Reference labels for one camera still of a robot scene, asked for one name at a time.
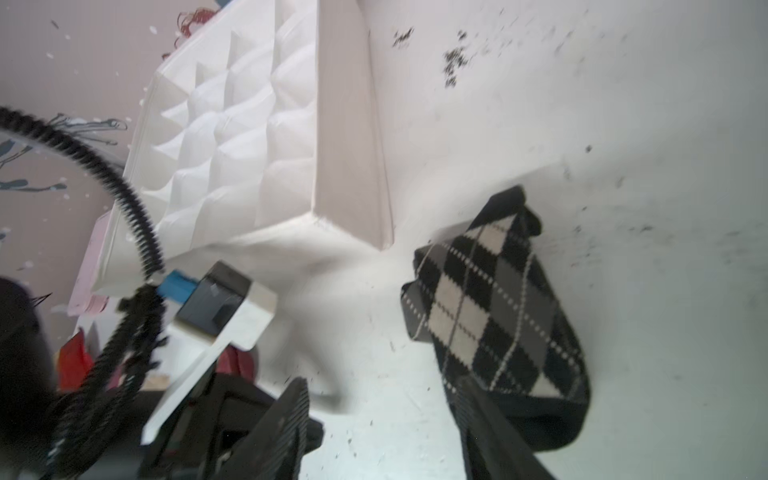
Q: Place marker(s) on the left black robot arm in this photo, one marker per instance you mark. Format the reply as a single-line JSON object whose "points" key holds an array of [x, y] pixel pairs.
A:
{"points": [[31, 405]]}

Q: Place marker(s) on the red snack chip bag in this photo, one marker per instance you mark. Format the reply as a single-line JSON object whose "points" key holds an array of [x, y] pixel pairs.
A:
{"points": [[73, 363]]}

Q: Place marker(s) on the black grey argyle sock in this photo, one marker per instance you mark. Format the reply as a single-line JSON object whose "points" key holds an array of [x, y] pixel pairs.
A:
{"points": [[482, 299]]}

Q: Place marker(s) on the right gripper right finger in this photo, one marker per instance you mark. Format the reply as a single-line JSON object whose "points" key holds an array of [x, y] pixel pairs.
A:
{"points": [[491, 447]]}

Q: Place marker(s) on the white compartment organizer tray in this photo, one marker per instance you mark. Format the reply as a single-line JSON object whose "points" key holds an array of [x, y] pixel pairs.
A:
{"points": [[259, 143]]}

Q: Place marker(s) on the beige maroon striped sock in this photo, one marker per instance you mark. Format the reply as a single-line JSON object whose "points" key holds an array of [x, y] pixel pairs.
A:
{"points": [[232, 362]]}

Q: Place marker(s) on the pink rectangular case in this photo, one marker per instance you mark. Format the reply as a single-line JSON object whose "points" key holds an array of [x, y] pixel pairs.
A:
{"points": [[83, 301]]}

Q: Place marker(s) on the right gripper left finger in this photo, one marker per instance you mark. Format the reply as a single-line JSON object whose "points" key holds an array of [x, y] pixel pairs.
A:
{"points": [[274, 448]]}

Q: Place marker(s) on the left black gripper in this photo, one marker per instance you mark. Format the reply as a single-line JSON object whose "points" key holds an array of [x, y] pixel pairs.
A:
{"points": [[202, 434]]}

